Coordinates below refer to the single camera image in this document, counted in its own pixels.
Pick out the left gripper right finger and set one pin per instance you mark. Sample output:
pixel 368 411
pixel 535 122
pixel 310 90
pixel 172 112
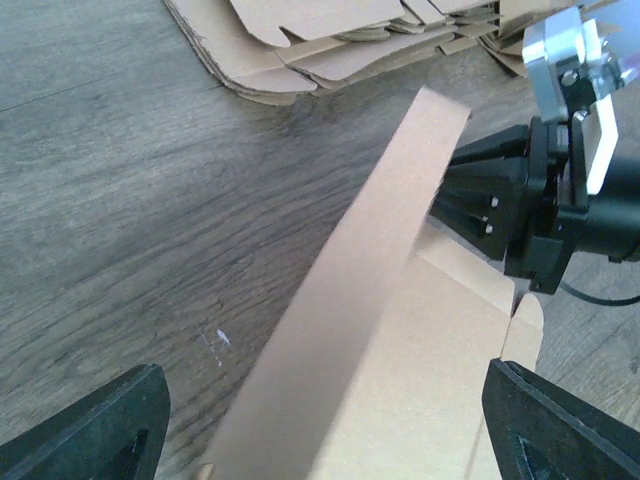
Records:
pixel 541 431

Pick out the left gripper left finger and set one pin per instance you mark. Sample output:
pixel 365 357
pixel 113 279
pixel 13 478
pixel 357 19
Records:
pixel 115 432

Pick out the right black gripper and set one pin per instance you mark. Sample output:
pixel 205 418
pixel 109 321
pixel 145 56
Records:
pixel 480 196

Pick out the brown cardboard box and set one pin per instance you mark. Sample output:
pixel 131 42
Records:
pixel 376 369

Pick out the pile of flat cardboard blanks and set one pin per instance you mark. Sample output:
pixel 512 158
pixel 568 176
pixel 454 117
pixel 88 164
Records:
pixel 271 52

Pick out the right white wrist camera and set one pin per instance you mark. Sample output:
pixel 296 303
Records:
pixel 572 71

